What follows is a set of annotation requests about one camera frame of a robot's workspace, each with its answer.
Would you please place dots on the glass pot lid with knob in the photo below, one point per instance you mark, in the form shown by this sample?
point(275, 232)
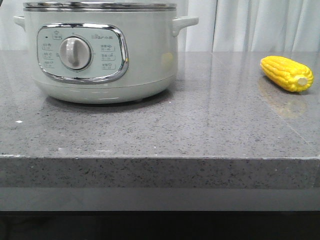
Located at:
point(96, 6)

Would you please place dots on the pale green electric cooking pot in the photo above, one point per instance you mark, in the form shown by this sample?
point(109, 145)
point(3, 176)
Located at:
point(103, 56)

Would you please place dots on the white curtain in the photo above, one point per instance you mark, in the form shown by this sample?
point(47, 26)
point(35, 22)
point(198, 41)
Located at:
point(198, 25)

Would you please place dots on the yellow corn cob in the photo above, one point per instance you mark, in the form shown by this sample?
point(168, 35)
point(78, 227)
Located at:
point(288, 74)

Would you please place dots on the grey cabinet front under counter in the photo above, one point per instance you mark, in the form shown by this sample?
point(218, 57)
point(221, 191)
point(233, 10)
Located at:
point(157, 199)

